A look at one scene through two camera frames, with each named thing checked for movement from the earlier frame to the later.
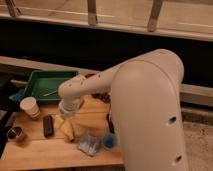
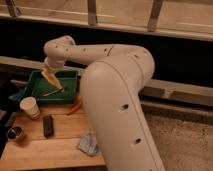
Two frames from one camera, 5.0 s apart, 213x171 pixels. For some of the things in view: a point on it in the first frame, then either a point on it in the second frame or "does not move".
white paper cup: [29, 104] does not move
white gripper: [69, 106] → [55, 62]
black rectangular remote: [48, 126] does not move
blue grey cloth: [89, 144] does not move
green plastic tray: [43, 85] does not move
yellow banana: [61, 126] → [50, 74]
